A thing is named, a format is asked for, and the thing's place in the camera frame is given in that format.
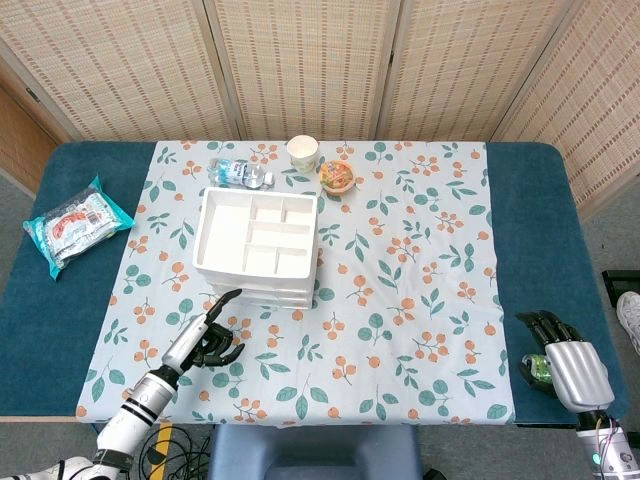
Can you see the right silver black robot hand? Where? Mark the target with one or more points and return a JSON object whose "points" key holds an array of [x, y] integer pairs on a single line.
{"points": [[575, 365]]}

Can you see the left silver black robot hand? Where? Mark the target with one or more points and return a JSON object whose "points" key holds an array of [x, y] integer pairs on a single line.
{"points": [[187, 342]]}

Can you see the green can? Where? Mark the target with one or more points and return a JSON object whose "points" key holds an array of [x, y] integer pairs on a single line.
{"points": [[537, 366]]}

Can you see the clear plastic drawer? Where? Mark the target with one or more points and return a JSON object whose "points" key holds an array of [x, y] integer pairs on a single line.
{"points": [[280, 285]]}

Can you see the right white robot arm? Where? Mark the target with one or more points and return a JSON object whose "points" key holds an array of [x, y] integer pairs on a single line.
{"points": [[607, 450]]}

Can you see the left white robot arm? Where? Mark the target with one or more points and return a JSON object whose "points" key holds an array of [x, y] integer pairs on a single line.
{"points": [[140, 405]]}

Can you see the white drawer organizer box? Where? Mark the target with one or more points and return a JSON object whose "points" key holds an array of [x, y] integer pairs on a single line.
{"points": [[225, 240]]}

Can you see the clear plastic water bottle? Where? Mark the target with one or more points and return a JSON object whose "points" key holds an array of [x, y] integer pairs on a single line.
{"points": [[235, 171]]}

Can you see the white sneaker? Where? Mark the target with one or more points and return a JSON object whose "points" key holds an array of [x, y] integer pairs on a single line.
{"points": [[630, 315]]}

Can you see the yellow floor tape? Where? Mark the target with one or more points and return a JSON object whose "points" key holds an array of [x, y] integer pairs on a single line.
{"points": [[164, 435]]}

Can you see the teal snack package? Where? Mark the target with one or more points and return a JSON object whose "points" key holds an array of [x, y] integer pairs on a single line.
{"points": [[75, 227]]}

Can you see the blue padded chair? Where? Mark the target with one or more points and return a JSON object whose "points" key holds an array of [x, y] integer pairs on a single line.
{"points": [[310, 450]]}

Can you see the floral fruit print tablecloth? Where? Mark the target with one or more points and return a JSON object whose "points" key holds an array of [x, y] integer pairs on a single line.
{"points": [[400, 325]]}

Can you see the orange jelly cup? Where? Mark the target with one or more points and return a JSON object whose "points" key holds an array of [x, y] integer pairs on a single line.
{"points": [[337, 176]]}

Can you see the white paper cup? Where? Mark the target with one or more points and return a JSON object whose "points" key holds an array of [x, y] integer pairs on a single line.
{"points": [[302, 150]]}

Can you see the woven bamboo folding screen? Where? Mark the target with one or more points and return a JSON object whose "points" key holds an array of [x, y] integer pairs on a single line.
{"points": [[300, 65]]}

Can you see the black metal frame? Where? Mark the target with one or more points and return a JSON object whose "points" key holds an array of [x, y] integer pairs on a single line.
{"points": [[620, 275]]}

